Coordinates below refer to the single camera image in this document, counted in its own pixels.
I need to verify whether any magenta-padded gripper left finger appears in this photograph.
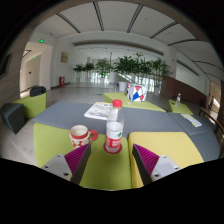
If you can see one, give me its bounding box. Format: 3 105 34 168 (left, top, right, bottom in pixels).
41 142 92 185

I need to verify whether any long wooden bench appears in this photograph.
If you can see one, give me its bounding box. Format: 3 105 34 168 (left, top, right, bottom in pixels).
199 107 224 134

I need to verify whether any clear red-capped water bottle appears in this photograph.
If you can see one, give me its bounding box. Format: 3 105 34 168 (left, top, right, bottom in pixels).
105 99 125 154

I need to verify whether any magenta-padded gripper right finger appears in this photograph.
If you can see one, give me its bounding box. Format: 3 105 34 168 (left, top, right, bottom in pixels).
131 143 183 185

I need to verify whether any green cube seat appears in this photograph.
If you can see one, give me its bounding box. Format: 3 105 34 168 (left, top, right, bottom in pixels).
13 92 48 119

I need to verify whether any open printed magazine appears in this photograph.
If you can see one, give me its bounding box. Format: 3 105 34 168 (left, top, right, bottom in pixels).
83 101 114 121

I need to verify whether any white red blue polyhedron box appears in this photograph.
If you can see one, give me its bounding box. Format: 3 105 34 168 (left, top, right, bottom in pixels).
126 83 148 103

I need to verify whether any small clear water bottle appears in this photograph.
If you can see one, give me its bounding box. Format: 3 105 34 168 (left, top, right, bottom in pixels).
175 92 182 108

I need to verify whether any black wall screen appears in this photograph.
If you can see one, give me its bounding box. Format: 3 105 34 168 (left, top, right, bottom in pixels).
0 53 11 79

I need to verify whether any yellow-edged booklet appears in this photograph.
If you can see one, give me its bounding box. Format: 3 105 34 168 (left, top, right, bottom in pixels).
180 113 203 128

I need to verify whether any framed wall picture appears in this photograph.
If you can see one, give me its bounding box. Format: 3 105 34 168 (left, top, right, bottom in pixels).
60 51 69 64

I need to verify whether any red and white mug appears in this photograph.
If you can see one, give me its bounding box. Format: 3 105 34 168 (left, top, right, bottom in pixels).
68 124 99 149

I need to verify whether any black bag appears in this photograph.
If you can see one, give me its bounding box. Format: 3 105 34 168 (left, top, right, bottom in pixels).
29 85 47 98

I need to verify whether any row of green potted plants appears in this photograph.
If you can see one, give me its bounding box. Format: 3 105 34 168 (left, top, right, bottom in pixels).
73 53 171 96

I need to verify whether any dark grey cube seat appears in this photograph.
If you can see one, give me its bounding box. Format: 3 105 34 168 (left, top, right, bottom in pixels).
0 102 26 134

